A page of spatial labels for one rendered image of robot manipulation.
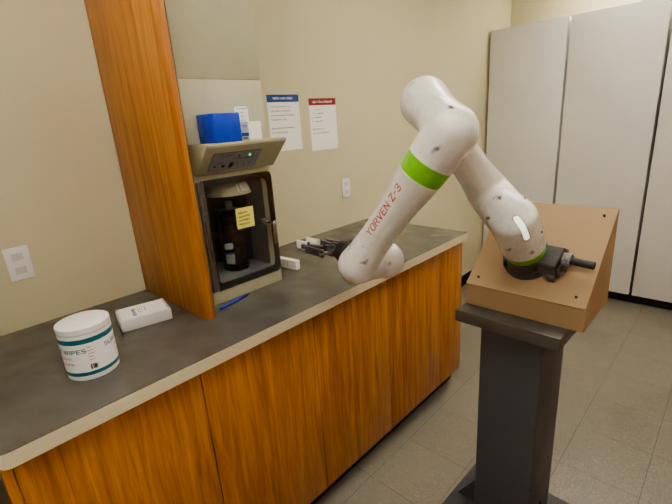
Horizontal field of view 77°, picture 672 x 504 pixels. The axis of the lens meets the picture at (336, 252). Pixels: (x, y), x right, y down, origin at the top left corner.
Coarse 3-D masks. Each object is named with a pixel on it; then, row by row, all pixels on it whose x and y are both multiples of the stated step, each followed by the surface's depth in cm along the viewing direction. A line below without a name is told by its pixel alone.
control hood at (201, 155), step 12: (204, 144) 130; (216, 144) 131; (228, 144) 134; (240, 144) 138; (252, 144) 141; (264, 144) 145; (276, 144) 150; (192, 156) 136; (204, 156) 132; (264, 156) 151; (276, 156) 156; (192, 168) 139; (204, 168) 137; (240, 168) 149
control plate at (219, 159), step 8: (232, 152) 138; (240, 152) 141; (248, 152) 144; (256, 152) 146; (216, 160) 137; (224, 160) 139; (232, 160) 142; (240, 160) 145; (248, 160) 147; (256, 160) 150; (208, 168) 138; (216, 168) 140; (224, 168) 143; (232, 168) 146
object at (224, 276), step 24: (216, 192) 146; (240, 192) 152; (264, 192) 160; (216, 216) 147; (264, 216) 162; (216, 240) 148; (240, 240) 156; (264, 240) 164; (216, 264) 150; (240, 264) 157; (264, 264) 166
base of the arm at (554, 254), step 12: (552, 252) 124; (564, 252) 123; (504, 264) 135; (540, 264) 124; (552, 264) 122; (564, 264) 123; (576, 264) 121; (588, 264) 118; (516, 276) 130; (528, 276) 128; (540, 276) 128; (552, 276) 124
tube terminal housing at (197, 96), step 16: (176, 80) 131; (192, 80) 134; (208, 80) 138; (224, 80) 142; (240, 80) 147; (256, 80) 151; (192, 96) 135; (208, 96) 139; (224, 96) 143; (240, 96) 148; (256, 96) 152; (192, 112) 136; (208, 112) 140; (224, 112) 144; (256, 112) 153; (192, 128) 137; (192, 144) 138; (192, 176) 140; (208, 176) 144; (224, 176) 148; (208, 272) 150; (240, 288) 161; (256, 288) 166
